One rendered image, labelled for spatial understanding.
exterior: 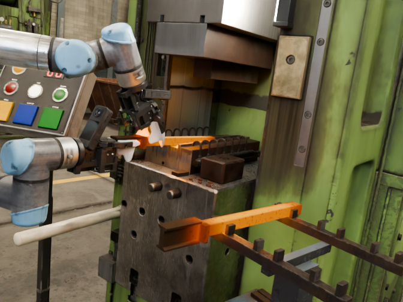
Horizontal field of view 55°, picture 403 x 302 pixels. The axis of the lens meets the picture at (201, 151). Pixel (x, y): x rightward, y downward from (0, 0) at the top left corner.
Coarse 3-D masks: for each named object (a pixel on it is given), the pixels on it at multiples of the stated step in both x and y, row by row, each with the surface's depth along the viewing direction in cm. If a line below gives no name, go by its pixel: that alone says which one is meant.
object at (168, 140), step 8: (112, 136) 102; (120, 136) 104; (128, 136) 106; (136, 136) 108; (144, 136) 109; (184, 136) 127; (192, 136) 130; (200, 136) 133; (208, 136) 137; (144, 144) 108; (152, 144) 112; (168, 144) 117; (176, 144) 120
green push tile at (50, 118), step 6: (48, 108) 135; (54, 108) 135; (42, 114) 135; (48, 114) 134; (54, 114) 134; (60, 114) 134; (42, 120) 134; (48, 120) 134; (54, 120) 133; (60, 120) 134; (42, 126) 133; (48, 126) 133; (54, 126) 132
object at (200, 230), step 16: (272, 208) 88; (288, 208) 89; (160, 224) 68; (176, 224) 69; (192, 224) 70; (208, 224) 72; (224, 224) 76; (240, 224) 79; (256, 224) 83; (160, 240) 68; (176, 240) 70; (192, 240) 72
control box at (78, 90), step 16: (0, 80) 143; (16, 80) 142; (32, 80) 141; (48, 80) 140; (64, 80) 139; (80, 80) 138; (0, 96) 141; (16, 96) 140; (32, 96) 139; (48, 96) 138; (80, 96) 138; (64, 112) 135; (80, 112) 140; (0, 128) 140; (16, 128) 136; (32, 128) 134; (64, 128) 133
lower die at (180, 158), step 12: (180, 144) 120; (204, 144) 129; (216, 144) 132; (228, 144) 134; (240, 144) 139; (252, 144) 146; (156, 156) 127; (168, 156) 124; (180, 156) 120; (192, 156) 118; (204, 156) 123; (180, 168) 121; (192, 168) 119
